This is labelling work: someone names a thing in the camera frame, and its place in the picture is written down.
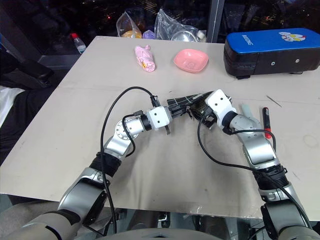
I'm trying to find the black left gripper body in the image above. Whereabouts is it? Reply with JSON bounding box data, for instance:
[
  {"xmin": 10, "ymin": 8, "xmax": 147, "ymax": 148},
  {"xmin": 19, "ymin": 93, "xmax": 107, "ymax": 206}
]
[{"xmin": 164, "ymin": 105, "xmax": 182, "ymax": 136}]

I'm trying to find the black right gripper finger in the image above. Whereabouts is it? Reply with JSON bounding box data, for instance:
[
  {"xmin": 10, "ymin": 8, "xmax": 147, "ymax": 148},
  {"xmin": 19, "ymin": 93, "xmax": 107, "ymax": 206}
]
[{"xmin": 185, "ymin": 105, "xmax": 201, "ymax": 121}]

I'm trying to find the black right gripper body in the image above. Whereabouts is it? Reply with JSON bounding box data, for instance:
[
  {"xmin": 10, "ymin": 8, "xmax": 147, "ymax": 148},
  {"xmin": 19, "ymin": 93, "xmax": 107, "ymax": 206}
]
[{"xmin": 196, "ymin": 99, "xmax": 217, "ymax": 130}]

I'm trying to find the black grid pouch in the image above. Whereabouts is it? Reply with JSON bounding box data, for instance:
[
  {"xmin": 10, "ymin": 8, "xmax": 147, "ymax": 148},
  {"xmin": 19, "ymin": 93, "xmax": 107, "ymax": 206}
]
[{"xmin": 166, "ymin": 90, "xmax": 216, "ymax": 119}]

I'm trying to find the pale green highlighter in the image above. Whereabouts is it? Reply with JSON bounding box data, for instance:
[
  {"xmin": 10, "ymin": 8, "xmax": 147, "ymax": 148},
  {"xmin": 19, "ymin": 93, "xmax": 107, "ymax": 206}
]
[{"xmin": 240, "ymin": 103, "xmax": 255, "ymax": 119}]

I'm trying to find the red marker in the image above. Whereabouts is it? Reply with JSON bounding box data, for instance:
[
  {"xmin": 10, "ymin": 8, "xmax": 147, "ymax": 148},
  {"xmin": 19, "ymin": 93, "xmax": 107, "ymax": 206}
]
[{"xmin": 261, "ymin": 106, "xmax": 274, "ymax": 140}]

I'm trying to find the pink bowl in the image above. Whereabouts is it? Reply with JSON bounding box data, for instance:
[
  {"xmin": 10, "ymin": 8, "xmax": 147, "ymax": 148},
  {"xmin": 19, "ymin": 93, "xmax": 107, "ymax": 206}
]
[{"xmin": 173, "ymin": 48, "xmax": 210, "ymax": 74}]

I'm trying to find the thin dark stick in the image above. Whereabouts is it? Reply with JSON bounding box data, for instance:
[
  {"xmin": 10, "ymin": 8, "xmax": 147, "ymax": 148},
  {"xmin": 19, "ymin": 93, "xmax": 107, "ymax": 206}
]
[{"xmin": 265, "ymin": 95, "xmax": 283, "ymax": 108}]

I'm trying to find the metal bowl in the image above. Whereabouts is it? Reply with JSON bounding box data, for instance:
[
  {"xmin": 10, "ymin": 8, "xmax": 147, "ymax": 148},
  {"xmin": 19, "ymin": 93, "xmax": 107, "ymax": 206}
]
[{"xmin": 170, "ymin": 29, "xmax": 201, "ymax": 42}]

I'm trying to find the purple cloth bundle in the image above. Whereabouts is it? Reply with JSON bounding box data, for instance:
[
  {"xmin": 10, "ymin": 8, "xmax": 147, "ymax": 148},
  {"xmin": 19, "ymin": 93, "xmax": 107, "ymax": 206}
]
[{"xmin": 142, "ymin": 29, "xmax": 157, "ymax": 40}]

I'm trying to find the clear plastic bag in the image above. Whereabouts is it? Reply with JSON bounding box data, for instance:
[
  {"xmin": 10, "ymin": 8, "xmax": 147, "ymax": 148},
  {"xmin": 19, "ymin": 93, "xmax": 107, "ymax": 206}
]
[{"xmin": 154, "ymin": 8, "xmax": 208, "ymax": 42}]

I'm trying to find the blue and black case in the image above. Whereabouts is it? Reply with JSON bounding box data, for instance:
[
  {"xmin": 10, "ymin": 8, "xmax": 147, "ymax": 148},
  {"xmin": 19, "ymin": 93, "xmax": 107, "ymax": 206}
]
[{"xmin": 223, "ymin": 27, "xmax": 320, "ymax": 80}]

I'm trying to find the plastic bag with yellow contents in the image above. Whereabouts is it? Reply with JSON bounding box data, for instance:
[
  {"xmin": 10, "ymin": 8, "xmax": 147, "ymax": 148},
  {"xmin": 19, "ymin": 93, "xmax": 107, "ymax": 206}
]
[{"xmin": 115, "ymin": 8, "xmax": 145, "ymax": 40}]

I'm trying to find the water bottle with red cap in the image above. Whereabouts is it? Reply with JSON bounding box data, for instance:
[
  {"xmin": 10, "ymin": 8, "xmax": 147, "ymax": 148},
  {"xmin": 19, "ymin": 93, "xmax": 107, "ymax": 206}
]
[{"xmin": 69, "ymin": 32, "xmax": 87, "ymax": 55}]

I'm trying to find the dark rounded robot torso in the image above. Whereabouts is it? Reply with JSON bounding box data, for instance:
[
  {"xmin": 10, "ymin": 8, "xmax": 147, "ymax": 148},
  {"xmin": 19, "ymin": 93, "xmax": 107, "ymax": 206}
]
[{"xmin": 96, "ymin": 225, "xmax": 227, "ymax": 240}]

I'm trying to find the black bag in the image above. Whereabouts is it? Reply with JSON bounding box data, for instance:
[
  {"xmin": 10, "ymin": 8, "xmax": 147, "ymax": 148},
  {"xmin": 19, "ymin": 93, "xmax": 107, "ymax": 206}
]
[{"xmin": 0, "ymin": 49, "xmax": 55, "ymax": 91}]

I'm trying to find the white cloth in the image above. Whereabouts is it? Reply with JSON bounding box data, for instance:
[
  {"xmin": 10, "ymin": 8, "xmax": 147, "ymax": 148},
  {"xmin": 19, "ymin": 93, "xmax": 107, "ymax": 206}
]
[{"xmin": 0, "ymin": 85, "xmax": 25, "ymax": 129}]

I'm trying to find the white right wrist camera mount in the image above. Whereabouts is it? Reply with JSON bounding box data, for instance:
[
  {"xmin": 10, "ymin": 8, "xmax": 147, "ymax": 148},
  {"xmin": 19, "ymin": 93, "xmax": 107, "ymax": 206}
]
[{"xmin": 204, "ymin": 89, "xmax": 238, "ymax": 129}]

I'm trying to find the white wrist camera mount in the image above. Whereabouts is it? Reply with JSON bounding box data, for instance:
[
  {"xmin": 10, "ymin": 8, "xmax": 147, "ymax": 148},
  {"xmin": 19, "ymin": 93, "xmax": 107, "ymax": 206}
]
[
  {"xmin": 146, "ymin": 105, "xmax": 174, "ymax": 130},
  {"xmin": 204, "ymin": 89, "xmax": 238, "ymax": 129}
]

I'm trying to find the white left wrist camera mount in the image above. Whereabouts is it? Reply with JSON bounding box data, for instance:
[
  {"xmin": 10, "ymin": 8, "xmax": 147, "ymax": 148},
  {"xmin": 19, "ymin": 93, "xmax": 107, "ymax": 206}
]
[{"xmin": 146, "ymin": 105, "xmax": 174, "ymax": 130}]

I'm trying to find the grey window post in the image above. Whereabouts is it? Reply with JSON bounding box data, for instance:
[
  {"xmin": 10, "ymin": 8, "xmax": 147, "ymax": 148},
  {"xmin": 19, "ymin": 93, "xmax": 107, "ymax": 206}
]
[{"xmin": 206, "ymin": 0, "xmax": 225, "ymax": 44}]

